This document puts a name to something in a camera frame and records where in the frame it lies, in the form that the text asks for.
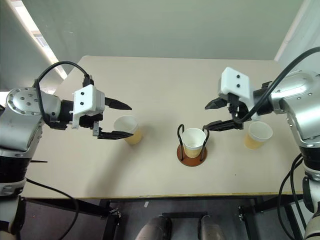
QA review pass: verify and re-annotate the dark rounded shape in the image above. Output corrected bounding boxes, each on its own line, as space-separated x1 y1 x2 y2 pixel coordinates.
134 215 172 240

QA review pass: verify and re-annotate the black metal table frame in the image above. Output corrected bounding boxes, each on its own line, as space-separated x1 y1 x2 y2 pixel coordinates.
24 195 307 240

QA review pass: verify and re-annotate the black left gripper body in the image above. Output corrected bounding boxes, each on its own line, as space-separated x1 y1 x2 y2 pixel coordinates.
78 112 105 138

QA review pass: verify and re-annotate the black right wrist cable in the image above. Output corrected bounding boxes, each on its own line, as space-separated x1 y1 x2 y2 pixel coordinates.
231 46 320 124

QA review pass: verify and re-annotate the white and tan paper cup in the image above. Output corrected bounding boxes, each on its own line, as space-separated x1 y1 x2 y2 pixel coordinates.
243 121 274 151
113 115 143 146
181 127 207 159

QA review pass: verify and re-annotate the black left body cable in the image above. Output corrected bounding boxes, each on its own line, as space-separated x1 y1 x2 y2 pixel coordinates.
24 178 81 240

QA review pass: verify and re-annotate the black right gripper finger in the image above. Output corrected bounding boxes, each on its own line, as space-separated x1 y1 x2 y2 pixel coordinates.
202 119 245 132
204 97 230 111

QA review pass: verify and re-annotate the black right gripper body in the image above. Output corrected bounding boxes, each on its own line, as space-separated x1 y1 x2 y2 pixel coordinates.
226 93 250 124

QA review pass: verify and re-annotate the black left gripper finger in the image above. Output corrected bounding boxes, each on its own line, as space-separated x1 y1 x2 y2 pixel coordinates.
97 127 135 140
104 97 133 111

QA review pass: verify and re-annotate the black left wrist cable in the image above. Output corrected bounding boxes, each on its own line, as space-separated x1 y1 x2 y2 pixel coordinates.
33 60 96 125

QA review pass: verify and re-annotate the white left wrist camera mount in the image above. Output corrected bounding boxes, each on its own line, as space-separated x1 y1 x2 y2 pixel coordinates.
71 84 106 130

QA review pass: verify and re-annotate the black right body cable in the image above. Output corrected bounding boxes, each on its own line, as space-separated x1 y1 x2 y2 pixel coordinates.
278 153 308 240

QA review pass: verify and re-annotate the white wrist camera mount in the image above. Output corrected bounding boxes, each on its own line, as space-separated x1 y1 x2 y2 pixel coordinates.
217 66 255 106
71 84 106 130

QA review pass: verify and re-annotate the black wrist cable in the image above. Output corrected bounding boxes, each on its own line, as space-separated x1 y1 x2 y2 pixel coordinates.
33 60 96 125
231 46 320 124

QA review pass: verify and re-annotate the black body cable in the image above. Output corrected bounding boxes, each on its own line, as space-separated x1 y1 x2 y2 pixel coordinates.
278 153 308 240
24 178 81 240

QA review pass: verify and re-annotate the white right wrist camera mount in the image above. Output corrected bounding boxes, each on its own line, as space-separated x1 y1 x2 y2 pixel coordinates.
217 66 255 106

